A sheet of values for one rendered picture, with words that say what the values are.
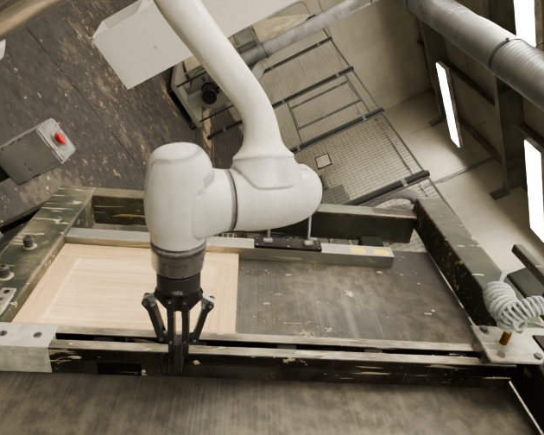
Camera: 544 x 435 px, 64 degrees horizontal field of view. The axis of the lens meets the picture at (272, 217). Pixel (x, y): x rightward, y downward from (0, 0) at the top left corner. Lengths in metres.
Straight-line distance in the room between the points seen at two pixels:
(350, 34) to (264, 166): 9.09
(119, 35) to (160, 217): 4.22
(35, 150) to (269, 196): 0.93
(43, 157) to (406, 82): 9.56
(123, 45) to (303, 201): 4.24
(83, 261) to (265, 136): 0.73
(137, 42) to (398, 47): 6.54
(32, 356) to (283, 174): 0.61
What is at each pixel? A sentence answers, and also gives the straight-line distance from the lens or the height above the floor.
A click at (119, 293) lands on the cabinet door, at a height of 1.06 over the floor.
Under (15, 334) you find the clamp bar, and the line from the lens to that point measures 1.01.
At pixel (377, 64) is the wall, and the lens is 10.14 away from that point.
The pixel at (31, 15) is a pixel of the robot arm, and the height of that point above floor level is 1.24.
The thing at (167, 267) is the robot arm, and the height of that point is 1.36.
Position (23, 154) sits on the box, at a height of 0.84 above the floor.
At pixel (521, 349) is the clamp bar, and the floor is 1.86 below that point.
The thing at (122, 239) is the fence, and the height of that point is 1.03.
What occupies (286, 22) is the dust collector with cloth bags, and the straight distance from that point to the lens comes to 6.93.
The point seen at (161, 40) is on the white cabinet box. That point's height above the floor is 0.59.
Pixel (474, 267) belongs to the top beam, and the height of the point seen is 1.89.
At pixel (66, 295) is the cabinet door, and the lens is 1.17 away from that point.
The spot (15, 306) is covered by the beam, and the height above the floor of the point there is 0.90.
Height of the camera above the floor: 1.66
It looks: 10 degrees down
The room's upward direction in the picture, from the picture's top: 67 degrees clockwise
